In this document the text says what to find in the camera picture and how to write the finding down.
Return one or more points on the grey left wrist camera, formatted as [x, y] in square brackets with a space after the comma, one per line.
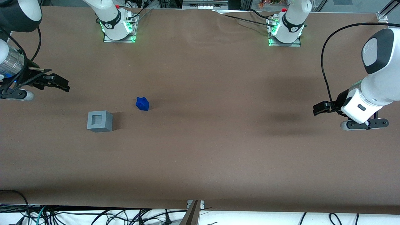
[364, 124]

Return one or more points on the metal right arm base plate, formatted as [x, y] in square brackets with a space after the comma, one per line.
[131, 37]

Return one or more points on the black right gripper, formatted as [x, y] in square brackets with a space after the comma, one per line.
[32, 78]

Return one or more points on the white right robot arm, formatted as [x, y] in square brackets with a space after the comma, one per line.
[28, 12]

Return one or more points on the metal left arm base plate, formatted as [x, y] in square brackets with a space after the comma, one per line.
[297, 42]

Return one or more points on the metal corner rail bracket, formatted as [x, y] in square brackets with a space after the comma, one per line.
[386, 12]

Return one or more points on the blue plastic part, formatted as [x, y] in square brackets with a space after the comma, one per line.
[142, 103]

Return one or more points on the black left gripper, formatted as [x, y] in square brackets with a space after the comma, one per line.
[341, 100]

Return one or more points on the gray square base block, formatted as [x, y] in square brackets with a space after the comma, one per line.
[100, 122]

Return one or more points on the white connector box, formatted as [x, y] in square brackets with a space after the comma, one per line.
[204, 4]

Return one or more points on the small metal edge bracket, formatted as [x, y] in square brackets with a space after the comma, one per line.
[201, 204]

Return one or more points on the dark frame beam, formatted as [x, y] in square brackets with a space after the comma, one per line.
[191, 215]

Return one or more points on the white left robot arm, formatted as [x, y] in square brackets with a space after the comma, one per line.
[379, 84]

